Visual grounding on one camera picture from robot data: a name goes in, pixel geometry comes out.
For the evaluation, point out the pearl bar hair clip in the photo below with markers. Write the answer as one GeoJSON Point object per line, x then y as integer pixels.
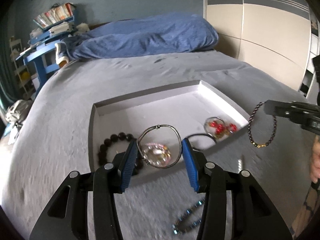
{"type": "Point", "coordinates": [240, 163]}

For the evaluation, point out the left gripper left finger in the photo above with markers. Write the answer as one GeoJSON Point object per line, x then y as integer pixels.
{"type": "Point", "coordinates": [65, 215]}

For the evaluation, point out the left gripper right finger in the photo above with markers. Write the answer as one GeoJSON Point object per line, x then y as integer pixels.
{"type": "Point", "coordinates": [254, 216]}

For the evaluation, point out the blue duvet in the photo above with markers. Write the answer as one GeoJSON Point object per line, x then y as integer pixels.
{"type": "Point", "coordinates": [176, 32]}

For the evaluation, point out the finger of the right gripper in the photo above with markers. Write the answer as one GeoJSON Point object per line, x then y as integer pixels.
{"type": "Point", "coordinates": [278, 108]}

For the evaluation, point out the white stuffed toy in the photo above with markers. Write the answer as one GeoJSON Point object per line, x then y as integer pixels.
{"type": "Point", "coordinates": [81, 29]}

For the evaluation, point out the thin metal bangle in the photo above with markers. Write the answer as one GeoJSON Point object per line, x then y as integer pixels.
{"type": "Point", "coordinates": [216, 128]}
{"type": "Point", "coordinates": [155, 154]}

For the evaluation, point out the beige wardrobe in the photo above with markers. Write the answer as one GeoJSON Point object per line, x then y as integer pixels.
{"type": "Point", "coordinates": [278, 37]}

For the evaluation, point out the shallow grey cardboard tray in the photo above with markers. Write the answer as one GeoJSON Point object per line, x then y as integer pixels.
{"type": "Point", "coordinates": [184, 105]}

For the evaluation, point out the person's right hand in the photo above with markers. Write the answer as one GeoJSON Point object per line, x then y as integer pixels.
{"type": "Point", "coordinates": [315, 161]}

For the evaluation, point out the row of books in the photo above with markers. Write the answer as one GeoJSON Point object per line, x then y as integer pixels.
{"type": "Point", "coordinates": [56, 14]}

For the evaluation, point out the blue desk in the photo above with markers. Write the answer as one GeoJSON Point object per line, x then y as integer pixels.
{"type": "Point", "coordinates": [42, 45]}

